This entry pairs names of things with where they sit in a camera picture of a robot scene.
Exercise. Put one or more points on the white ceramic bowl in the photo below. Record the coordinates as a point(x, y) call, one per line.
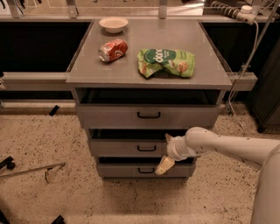
point(113, 24)

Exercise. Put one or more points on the metal rod on floor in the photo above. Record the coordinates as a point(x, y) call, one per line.
point(47, 167)

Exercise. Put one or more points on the black clip on floor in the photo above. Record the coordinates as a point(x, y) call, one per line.
point(54, 110)

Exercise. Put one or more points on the grey top drawer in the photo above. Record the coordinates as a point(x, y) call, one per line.
point(143, 108)

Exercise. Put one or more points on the grey drawer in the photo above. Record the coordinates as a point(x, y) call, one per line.
point(130, 143)
point(143, 108)
point(141, 168)

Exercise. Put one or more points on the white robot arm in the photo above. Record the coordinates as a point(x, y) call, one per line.
point(261, 153)

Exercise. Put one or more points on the orange soda can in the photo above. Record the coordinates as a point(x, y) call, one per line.
point(113, 50)

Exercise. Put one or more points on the white power strip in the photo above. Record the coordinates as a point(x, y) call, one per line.
point(244, 14)

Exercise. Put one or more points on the green chip bag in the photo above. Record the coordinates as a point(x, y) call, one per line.
point(176, 62)

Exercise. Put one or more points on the grey drawer cabinet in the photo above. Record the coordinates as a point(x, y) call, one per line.
point(177, 34)

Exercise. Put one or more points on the grey bottom drawer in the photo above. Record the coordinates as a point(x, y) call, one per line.
point(141, 168)

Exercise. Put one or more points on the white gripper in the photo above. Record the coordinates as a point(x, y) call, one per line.
point(173, 149)

